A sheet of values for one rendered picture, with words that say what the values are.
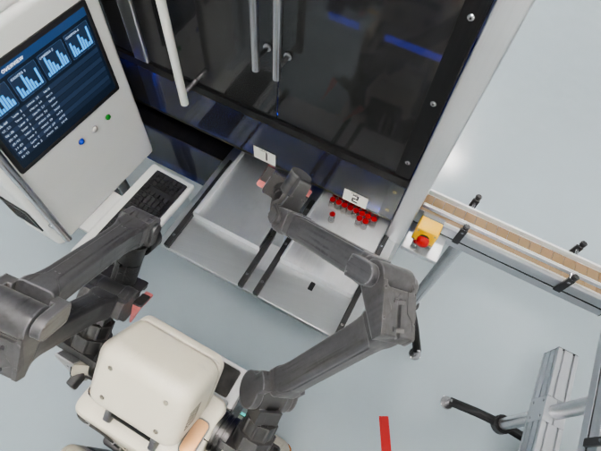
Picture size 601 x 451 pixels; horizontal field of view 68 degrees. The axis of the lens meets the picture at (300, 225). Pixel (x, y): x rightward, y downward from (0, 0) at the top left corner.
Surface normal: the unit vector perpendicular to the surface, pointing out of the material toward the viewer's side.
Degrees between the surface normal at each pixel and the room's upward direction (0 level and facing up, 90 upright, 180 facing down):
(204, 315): 0
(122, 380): 48
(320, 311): 0
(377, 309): 57
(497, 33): 90
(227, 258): 0
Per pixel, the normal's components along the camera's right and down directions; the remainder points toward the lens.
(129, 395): -0.31, 0.23
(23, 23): 0.87, 0.46
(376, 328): -0.81, -0.28
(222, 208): 0.06, -0.49
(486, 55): -0.47, 0.76
